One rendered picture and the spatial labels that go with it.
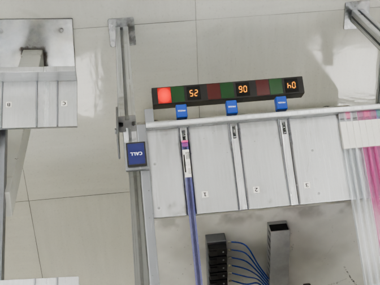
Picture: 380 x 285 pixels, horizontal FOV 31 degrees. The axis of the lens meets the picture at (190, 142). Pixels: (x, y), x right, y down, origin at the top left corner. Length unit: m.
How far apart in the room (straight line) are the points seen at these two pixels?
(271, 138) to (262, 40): 0.76
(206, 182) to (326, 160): 0.27
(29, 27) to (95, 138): 0.43
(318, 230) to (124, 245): 0.93
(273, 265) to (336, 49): 0.81
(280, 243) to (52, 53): 0.92
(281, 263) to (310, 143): 0.41
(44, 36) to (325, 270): 1.07
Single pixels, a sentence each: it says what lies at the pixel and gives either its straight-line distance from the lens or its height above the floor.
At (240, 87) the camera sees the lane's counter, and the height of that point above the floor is 0.66.
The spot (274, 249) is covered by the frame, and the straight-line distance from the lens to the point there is 1.78.
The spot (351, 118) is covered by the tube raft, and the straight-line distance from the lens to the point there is 1.55.
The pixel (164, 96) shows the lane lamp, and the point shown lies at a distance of 1.53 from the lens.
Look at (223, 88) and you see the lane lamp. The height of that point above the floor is 0.66.
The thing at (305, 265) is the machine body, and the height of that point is 0.62.
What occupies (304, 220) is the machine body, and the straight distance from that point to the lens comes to 1.81.
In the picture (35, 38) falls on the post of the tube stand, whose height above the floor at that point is 0.01.
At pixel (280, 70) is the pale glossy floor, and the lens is 2.28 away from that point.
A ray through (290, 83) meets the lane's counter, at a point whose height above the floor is 0.66.
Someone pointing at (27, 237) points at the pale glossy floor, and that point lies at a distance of 2.54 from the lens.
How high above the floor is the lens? 2.05
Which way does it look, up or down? 61 degrees down
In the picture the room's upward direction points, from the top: 167 degrees clockwise
